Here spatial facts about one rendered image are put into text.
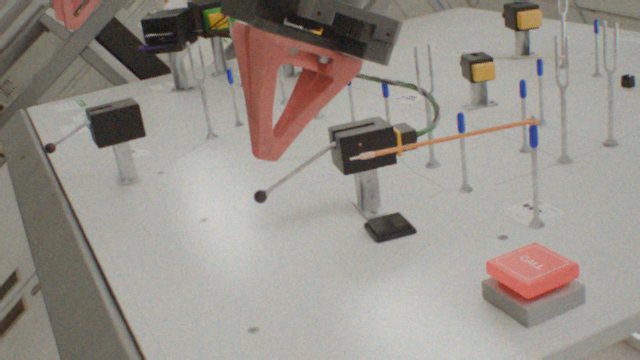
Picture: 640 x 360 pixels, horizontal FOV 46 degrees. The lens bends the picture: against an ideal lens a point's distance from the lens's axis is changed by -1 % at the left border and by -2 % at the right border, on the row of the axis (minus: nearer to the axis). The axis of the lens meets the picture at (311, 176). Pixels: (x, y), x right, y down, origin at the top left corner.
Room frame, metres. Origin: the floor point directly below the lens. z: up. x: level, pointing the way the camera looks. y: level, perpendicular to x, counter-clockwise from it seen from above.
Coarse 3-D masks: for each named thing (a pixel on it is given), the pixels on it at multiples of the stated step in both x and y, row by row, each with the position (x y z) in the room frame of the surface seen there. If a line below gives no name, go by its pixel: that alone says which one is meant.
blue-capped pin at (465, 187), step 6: (462, 114) 0.75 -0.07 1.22; (462, 120) 0.75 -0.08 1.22; (462, 126) 0.75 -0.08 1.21; (462, 132) 0.75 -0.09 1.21; (462, 138) 0.76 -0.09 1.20; (462, 144) 0.76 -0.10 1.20; (462, 150) 0.76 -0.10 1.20; (462, 156) 0.77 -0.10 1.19; (462, 162) 0.77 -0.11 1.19; (462, 168) 0.77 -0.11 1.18; (462, 174) 0.78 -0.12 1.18; (462, 186) 0.78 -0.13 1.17; (468, 186) 0.78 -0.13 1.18; (462, 192) 0.78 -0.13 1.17; (468, 192) 0.78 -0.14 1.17
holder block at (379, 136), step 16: (336, 128) 0.75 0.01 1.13; (352, 128) 0.75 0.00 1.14; (368, 128) 0.74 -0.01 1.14; (384, 128) 0.73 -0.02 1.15; (336, 144) 0.74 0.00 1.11; (352, 144) 0.73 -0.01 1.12; (368, 144) 0.73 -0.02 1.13; (384, 144) 0.74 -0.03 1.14; (336, 160) 0.76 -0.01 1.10; (352, 160) 0.73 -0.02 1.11; (368, 160) 0.74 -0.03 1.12; (384, 160) 0.74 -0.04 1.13
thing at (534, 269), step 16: (512, 256) 0.57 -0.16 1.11; (528, 256) 0.57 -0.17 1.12; (544, 256) 0.57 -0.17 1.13; (560, 256) 0.56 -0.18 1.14; (496, 272) 0.57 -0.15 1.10; (512, 272) 0.55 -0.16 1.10; (528, 272) 0.55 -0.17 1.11; (544, 272) 0.55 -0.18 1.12; (560, 272) 0.54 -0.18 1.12; (576, 272) 0.55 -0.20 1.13; (512, 288) 0.55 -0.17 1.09; (528, 288) 0.54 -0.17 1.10; (544, 288) 0.54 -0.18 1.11
